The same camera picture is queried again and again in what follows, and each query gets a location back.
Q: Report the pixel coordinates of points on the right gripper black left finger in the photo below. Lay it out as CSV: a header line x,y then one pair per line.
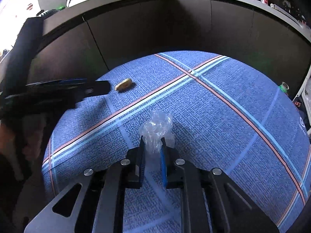
x,y
136,167

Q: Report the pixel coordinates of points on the person's left hand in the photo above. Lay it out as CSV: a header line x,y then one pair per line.
x,y
28,135

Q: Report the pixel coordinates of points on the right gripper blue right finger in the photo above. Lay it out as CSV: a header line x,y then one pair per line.
x,y
169,171

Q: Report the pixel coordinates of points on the green thermos bottle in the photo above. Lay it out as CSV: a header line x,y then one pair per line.
x,y
284,87

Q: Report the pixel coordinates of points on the brown peanut shell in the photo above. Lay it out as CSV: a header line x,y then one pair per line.
x,y
124,85

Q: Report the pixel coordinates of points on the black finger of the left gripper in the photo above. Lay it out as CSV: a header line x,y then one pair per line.
x,y
89,88

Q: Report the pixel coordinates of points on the dark kitchen counter cabinet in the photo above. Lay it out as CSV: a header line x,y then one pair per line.
x,y
93,37

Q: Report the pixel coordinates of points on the clear plastic wrap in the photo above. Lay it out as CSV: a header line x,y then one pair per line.
x,y
158,126

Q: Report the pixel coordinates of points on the blue plaid tablecloth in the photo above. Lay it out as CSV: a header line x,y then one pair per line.
x,y
224,113

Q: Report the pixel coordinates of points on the dark blue snack bag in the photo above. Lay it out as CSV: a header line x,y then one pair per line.
x,y
298,102

